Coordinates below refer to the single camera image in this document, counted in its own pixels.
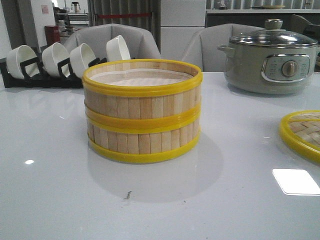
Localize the red barrier belt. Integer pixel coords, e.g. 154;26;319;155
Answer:
96;12;152;19

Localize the red box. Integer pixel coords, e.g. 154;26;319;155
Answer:
44;25;61;47

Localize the black bowl rack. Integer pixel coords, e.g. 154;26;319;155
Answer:
0;57;107;89

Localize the white bowl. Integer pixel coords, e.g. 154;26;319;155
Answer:
105;35;131;62
42;42;70;78
6;45;37;79
70;43;96;79

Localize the white cabinet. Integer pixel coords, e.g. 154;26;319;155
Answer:
160;0;206;60

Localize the dark grey counter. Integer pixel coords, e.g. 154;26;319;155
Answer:
205;9;320;30

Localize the right grey armchair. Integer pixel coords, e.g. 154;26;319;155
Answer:
181;23;260;72

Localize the grey electric cooking pot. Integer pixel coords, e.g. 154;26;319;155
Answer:
218;43;320;95

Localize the woven bamboo steamer lid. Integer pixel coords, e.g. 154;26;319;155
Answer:
278;110;320;163

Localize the glass pot lid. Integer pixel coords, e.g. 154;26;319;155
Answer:
229;18;318;48

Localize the bamboo steamer tray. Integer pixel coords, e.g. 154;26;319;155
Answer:
82;59;203;120
85;104;201;164

